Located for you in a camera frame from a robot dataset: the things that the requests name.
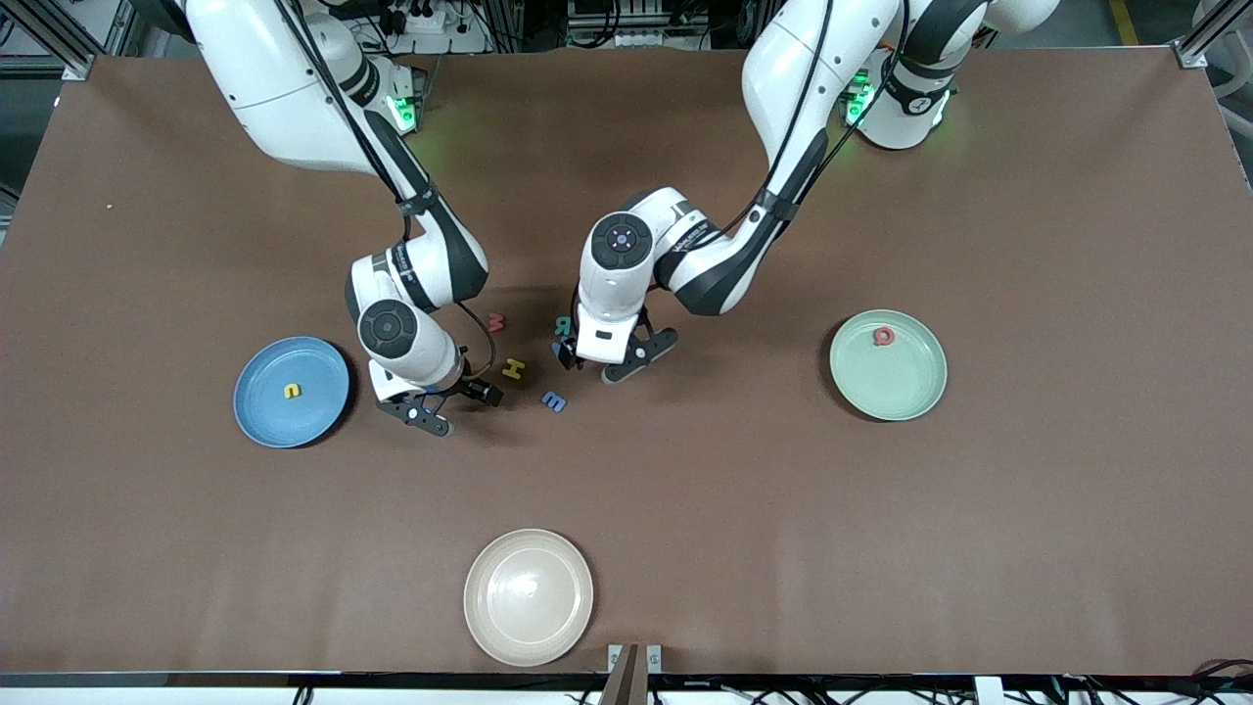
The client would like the metal bracket with brown strip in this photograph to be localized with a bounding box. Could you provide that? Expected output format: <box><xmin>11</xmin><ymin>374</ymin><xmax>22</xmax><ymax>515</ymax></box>
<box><xmin>599</xmin><ymin>643</ymin><xmax>664</xmax><ymax>705</ymax></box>

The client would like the blue plate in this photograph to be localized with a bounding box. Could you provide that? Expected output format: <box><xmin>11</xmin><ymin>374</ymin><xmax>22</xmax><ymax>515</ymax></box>
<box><xmin>233</xmin><ymin>336</ymin><xmax>351</xmax><ymax>449</ymax></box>

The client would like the aluminium frame profile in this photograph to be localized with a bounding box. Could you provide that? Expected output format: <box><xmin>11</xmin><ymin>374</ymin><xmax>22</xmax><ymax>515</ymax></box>
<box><xmin>0</xmin><ymin>0</ymin><xmax>94</xmax><ymax>81</ymax></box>
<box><xmin>1180</xmin><ymin>0</ymin><xmax>1253</xmax><ymax>70</ymax></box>

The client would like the beige plate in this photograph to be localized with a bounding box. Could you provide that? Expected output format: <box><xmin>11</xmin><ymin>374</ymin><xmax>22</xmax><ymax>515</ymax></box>
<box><xmin>463</xmin><ymin>529</ymin><xmax>595</xmax><ymax>668</ymax></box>

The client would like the long white power strip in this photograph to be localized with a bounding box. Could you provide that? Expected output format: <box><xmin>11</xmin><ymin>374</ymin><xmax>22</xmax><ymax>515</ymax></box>
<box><xmin>566</xmin><ymin>0</ymin><xmax>713</xmax><ymax>50</ymax></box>

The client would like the white power strip with plugs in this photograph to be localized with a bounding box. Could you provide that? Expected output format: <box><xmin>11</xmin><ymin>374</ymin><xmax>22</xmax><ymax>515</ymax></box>
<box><xmin>387</xmin><ymin>0</ymin><xmax>490</xmax><ymax>55</ymax></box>

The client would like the pale green plate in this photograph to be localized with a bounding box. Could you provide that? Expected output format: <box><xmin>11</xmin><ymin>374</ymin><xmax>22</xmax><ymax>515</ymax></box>
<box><xmin>829</xmin><ymin>309</ymin><xmax>949</xmax><ymax>423</ymax></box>

